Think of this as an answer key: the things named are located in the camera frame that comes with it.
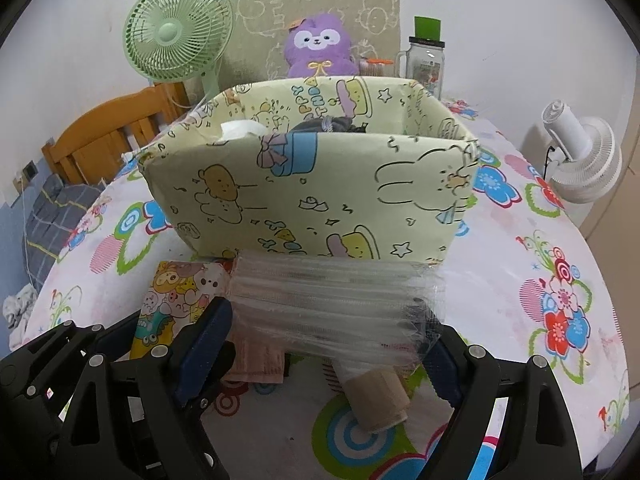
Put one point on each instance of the dark grey cloth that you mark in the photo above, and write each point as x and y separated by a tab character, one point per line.
330	124

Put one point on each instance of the wall power socket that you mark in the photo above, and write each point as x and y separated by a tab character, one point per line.
30	171

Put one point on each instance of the yellow cartoon storage box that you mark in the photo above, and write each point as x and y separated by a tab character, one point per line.
396	192

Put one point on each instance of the green cartoon wall mat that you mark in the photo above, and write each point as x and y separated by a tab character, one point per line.
255	48

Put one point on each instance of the purple plush toy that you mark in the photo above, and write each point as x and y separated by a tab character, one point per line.
319	46

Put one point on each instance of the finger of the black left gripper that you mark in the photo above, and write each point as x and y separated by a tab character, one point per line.
141	418

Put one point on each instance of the white folded cloth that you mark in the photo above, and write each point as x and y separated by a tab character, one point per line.
238	129

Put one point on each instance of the glass jar with green lid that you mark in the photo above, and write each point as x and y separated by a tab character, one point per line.
424	60

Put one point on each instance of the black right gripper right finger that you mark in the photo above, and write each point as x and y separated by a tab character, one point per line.
536	437

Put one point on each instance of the grey plaid bedding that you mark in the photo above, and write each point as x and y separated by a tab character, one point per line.
56	212

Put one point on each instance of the wooden bed headboard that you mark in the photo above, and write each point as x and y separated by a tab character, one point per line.
90	149

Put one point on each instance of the white standing fan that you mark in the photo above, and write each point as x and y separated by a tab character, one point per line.
584	160

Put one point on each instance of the pink patterned cloth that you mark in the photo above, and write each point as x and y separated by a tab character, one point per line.
255	362

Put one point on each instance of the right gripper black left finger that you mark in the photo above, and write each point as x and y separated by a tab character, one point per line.
64	413

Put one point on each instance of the toothpick jar with orange scissors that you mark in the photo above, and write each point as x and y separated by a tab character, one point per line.
376	67

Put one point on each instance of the floral tablecloth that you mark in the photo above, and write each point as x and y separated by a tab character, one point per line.
521	280

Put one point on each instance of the green desk fan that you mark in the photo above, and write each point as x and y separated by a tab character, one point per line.
178	40

